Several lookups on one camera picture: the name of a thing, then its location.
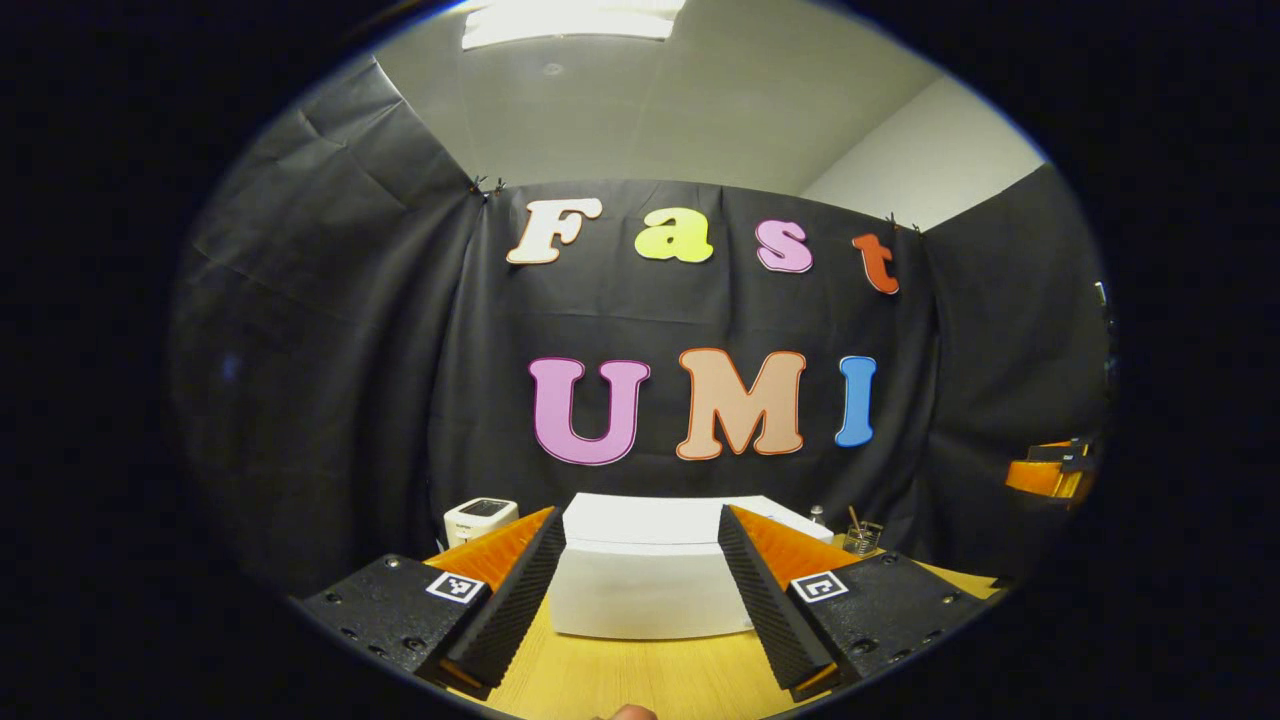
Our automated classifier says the white microwave oven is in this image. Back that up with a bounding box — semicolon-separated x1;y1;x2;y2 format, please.
547;493;834;641

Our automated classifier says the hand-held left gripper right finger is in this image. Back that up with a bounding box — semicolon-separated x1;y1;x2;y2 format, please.
718;503;986;704

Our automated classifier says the ceiling light panel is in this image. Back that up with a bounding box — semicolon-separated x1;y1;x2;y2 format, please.
462;0;686;51

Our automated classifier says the white toaster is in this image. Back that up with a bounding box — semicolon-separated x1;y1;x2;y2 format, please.
443;497;519;549

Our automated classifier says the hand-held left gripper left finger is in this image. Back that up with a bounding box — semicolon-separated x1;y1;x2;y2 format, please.
297;505;568;701

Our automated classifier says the black backdrop cloth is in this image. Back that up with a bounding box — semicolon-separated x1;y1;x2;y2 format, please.
168;55;1111;601

